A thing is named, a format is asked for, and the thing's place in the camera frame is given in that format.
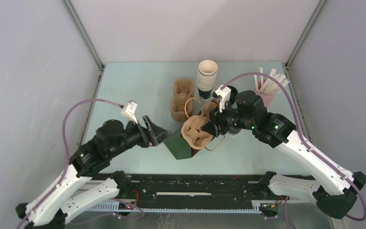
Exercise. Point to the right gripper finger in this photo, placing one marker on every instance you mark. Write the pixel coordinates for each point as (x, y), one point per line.
(211, 128)
(215, 115)

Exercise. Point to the pink straw holder cup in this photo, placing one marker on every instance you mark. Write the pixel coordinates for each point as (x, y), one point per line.
(267, 99)

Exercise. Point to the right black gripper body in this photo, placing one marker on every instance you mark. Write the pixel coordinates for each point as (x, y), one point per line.
(231, 118)

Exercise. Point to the black paper coffee cup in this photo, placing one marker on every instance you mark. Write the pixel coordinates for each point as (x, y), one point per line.
(234, 131)

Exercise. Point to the stack of black lids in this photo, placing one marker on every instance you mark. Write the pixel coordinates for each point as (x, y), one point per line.
(233, 94)

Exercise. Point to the white wrapped straws bundle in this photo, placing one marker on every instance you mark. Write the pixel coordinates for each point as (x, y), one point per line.
(267, 86)

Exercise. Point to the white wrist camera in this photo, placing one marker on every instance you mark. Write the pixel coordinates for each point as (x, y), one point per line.
(128, 111)
(222, 95)

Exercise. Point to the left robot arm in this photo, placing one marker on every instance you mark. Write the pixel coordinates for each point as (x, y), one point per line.
(58, 205)

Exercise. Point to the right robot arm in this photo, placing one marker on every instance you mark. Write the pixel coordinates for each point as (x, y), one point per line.
(332, 188)

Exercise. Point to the green paper bag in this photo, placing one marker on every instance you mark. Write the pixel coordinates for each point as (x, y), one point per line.
(178, 146)

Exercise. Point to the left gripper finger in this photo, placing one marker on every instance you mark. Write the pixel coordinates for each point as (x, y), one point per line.
(155, 132)
(152, 142)

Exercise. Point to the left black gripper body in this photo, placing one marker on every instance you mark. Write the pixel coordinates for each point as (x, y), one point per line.
(136, 135)

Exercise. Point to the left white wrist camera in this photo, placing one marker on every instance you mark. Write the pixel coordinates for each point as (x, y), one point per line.
(128, 111)

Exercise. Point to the brown pulp cup carrier stack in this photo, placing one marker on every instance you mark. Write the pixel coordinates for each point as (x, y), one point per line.
(183, 89)

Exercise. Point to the single brown pulp cup carrier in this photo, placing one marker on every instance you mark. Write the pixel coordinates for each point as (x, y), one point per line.
(191, 129)

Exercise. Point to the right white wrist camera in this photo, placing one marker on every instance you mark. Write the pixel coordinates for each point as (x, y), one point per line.
(222, 95)

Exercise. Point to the stack of paper cups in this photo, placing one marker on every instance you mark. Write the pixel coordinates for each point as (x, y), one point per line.
(207, 71)

